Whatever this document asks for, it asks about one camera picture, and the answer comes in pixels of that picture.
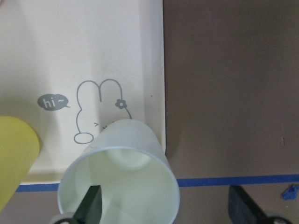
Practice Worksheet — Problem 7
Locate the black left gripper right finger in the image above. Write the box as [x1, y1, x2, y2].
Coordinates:
[228, 185, 271, 224]

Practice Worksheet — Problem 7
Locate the yellow plastic cup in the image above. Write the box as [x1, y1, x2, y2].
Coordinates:
[0, 116, 40, 210]

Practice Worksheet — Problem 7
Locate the cream white plastic cup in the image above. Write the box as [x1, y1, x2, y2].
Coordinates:
[57, 119, 180, 224]

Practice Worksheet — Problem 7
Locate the cream tray with rabbit print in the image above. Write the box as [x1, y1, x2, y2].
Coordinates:
[0, 0, 165, 184]

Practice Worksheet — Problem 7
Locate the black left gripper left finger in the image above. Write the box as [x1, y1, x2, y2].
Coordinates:
[73, 185, 102, 224]

